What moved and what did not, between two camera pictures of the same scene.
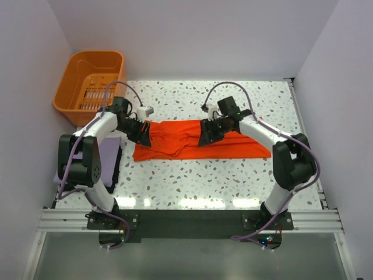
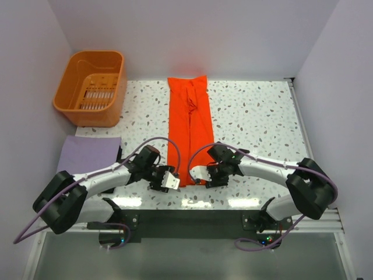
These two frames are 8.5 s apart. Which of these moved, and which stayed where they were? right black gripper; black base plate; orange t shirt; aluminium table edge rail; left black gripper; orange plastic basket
Moved: left black gripper; right black gripper; orange t shirt
Stayed: black base plate; orange plastic basket; aluminium table edge rail
